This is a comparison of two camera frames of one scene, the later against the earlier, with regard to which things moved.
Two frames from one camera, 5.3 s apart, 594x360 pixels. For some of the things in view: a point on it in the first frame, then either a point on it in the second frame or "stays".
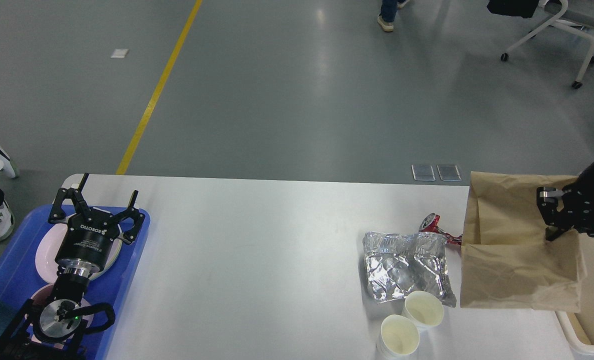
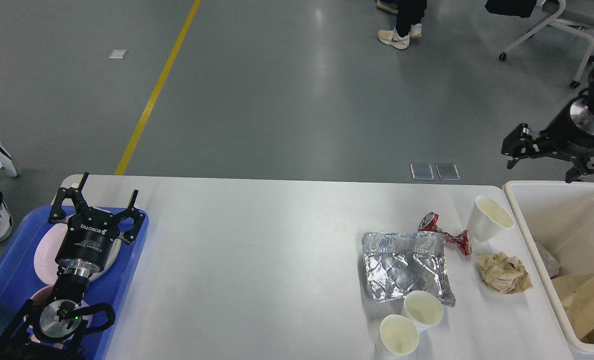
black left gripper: [85, 247] stays
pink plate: [48, 248] stays
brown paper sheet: [507, 262] → [589, 302]
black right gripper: [589, 203] → [579, 132]
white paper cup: [424, 308] stays
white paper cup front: [398, 336] stays
